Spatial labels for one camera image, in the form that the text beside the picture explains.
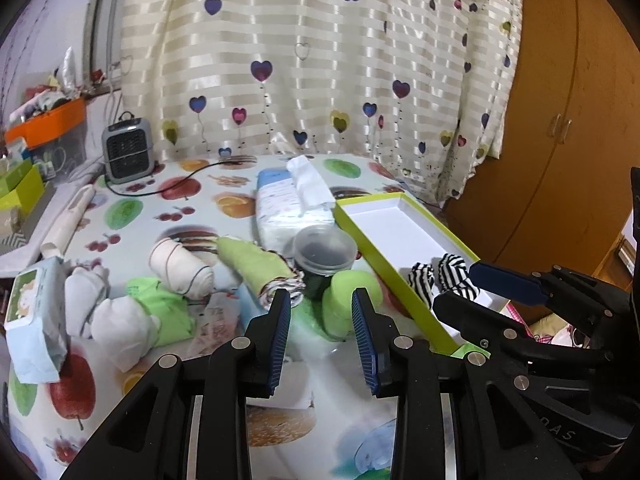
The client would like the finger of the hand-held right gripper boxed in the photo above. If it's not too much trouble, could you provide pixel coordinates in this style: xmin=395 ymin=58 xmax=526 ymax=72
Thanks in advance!
xmin=432 ymin=291 xmax=623 ymax=368
xmin=467 ymin=260 xmax=632 ymax=333

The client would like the lime green fleece roll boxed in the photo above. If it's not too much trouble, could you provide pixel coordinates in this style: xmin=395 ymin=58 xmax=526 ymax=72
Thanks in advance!
xmin=321 ymin=270 xmax=386 ymax=343

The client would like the cream rolled sock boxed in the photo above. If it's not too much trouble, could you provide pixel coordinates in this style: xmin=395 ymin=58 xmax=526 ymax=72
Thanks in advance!
xmin=149 ymin=237 xmax=216 ymax=301

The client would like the lime green white box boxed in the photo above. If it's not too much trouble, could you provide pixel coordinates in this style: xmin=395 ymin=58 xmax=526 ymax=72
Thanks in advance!
xmin=332 ymin=192 xmax=511 ymax=356

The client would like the orange box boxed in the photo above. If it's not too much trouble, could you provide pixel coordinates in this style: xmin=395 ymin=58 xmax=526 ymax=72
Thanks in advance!
xmin=5 ymin=97 xmax=87 ymax=150

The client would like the clear plastic jar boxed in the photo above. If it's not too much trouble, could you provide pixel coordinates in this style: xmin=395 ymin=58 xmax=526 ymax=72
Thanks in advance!
xmin=291 ymin=225 xmax=357 ymax=301

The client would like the small grey fan heater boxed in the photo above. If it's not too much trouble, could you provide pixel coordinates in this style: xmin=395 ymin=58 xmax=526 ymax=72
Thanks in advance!
xmin=101 ymin=112 xmax=158 ymax=184

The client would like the lime green cardboard box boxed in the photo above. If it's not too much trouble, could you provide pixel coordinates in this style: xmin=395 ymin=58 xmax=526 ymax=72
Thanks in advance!
xmin=0 ymin=162 xmax=46 ymax=213

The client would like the white rolling pin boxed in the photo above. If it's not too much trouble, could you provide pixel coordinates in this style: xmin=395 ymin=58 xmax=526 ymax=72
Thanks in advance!
xmin=40 ymin=184 xmax=96 ymax=257

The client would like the blue white wipes pack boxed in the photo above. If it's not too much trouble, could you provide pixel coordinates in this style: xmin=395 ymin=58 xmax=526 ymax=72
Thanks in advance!
xmin=252 ymin=167 xmax=336 ymax=252

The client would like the grey chevron box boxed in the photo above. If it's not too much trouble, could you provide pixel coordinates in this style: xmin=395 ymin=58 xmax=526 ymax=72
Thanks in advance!
xmin=0 ymin=185 xmax=57 ymax=257

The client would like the silver foil bag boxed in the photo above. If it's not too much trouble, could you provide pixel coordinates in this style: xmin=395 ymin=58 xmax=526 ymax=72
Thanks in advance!
xmin=59 ymin=46 xmax=77 ymax=92

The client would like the black white striped sock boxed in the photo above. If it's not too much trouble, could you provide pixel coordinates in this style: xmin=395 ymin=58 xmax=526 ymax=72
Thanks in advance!
xmin=434 ymin=254 xmax=483 ymax=306
xmin=407 ymin=261 xmax=437 ymax=307

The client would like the black power cable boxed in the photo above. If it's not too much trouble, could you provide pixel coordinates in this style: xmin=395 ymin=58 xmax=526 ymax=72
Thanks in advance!
xmin=103 ymin=157 xmax=258 ymax=197

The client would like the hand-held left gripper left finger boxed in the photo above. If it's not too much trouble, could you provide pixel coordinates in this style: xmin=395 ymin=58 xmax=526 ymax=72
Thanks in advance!
xmin=60 ymin=287 xmax=293 ymax=480

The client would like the colourful printed blanket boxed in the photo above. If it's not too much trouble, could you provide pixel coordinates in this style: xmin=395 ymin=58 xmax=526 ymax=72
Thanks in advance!
xmin=500 ymin=300 xmax=601 ymax=348

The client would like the light green cloth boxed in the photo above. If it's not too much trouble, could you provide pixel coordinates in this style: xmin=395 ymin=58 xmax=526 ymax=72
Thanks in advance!
xmin=125 ymin=277 xmax=197 ymax=348

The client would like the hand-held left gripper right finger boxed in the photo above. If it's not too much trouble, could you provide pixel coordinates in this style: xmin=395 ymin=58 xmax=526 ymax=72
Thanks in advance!
xmin=350 ymin=287 xmax=583 ymax=480

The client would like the grey window frame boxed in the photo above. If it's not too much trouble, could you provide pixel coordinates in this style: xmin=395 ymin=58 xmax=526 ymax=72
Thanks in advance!
xmin=82 ymin=0 xmax=125 ymax=88

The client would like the white wipe sheet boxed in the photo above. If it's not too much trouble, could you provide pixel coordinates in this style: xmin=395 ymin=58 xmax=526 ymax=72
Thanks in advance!
xmin=286 ymin=156 xmax=336 ymax=209

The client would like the brown wooden wardrobe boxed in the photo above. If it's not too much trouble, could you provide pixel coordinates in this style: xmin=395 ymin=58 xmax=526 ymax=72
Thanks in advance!
xmin=440 ymin=0 xmax=640 ymax=291

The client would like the light blue tissue pack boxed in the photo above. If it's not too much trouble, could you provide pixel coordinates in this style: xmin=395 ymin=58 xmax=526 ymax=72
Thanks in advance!
xmin=5 ymin=256 xmax=69 ymax=383

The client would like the clear storage box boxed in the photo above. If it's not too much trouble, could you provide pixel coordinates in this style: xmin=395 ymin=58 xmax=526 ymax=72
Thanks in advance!
xmin=30 ymin=120 xmax=90 ymax=177

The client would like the cream heart-print curtain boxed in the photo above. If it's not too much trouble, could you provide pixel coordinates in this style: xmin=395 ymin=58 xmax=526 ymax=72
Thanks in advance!
xmin=117 ymin=0 xmax=523 ymax=201

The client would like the pile of assorted small items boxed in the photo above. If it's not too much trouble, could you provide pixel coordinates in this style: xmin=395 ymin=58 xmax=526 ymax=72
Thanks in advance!
xmin=10 ymin=72 xmax=87 ymax=122

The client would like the fruit-print tablecloth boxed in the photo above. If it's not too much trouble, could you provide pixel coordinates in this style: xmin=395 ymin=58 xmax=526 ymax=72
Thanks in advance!
xmin=0 ymin=152 xmax=511 ymax=480

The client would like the green towel patterned edge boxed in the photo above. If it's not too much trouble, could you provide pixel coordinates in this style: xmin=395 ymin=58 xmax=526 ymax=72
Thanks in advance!
xmin=215 ymin=236 xmax=306 ymax=308

